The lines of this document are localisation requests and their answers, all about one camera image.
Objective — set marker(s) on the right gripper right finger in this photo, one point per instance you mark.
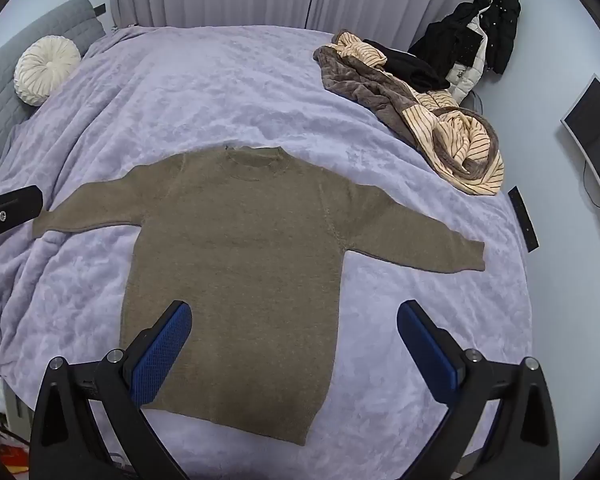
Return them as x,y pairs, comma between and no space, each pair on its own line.
522,442

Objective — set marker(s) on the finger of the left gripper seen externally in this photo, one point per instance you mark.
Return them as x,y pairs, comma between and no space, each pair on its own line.
19,206

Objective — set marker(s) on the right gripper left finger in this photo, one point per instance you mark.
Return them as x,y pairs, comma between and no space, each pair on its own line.
66,442

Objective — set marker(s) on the olive brown knit sweater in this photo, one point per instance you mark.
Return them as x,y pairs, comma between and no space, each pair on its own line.
253,240

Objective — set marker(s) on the round cream pleated cushion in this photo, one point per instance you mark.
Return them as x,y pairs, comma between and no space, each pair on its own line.
43,67

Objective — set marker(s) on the lavender plush bed blanket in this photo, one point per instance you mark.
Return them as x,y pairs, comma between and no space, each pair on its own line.
144,94

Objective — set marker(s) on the black bar at bed edge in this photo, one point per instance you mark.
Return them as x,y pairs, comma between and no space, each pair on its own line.
523,218

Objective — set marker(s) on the brown striped fleece robe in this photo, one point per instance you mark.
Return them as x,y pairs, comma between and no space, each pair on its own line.
458,144

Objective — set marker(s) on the black garment on bed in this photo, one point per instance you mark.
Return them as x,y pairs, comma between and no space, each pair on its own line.
411,69

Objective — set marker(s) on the black white hanging jacket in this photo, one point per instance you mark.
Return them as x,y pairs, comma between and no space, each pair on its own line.
477,37

